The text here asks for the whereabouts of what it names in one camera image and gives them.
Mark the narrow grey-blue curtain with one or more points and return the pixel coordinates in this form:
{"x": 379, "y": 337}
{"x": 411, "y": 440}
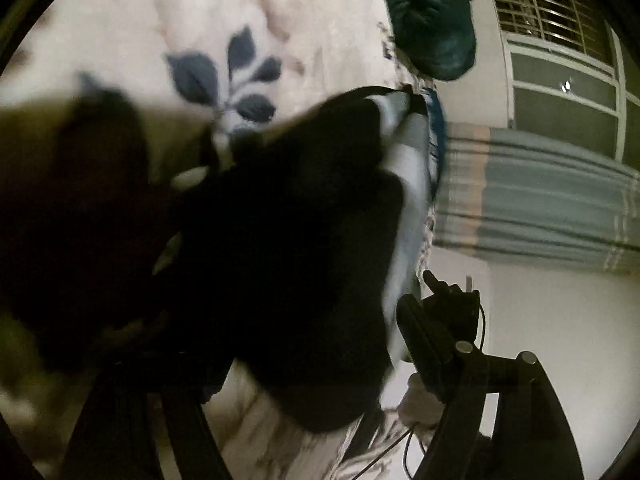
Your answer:
{"x": 550, "y": 200}

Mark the window security grille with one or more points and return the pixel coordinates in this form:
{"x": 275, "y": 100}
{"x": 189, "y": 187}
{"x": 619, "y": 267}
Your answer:
{"x": 540, "y": 15}

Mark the white framed window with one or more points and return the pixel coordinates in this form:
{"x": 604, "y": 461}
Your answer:
{"x": 560, "y": 110}

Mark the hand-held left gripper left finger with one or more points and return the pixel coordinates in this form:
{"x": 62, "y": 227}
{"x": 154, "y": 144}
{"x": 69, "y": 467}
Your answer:
{"x": 185, "y": 440}

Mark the black grey striped sweater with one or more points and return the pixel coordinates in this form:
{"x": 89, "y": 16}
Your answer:
{"x": 280, "y": 260}

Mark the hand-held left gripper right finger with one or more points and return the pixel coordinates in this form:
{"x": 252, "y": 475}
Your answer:
{"x": 425, "y": 340}

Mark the floral bed blanket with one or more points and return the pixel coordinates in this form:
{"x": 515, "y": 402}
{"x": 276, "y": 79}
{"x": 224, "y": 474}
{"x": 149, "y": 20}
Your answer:
{"x": 150, "y": 20}

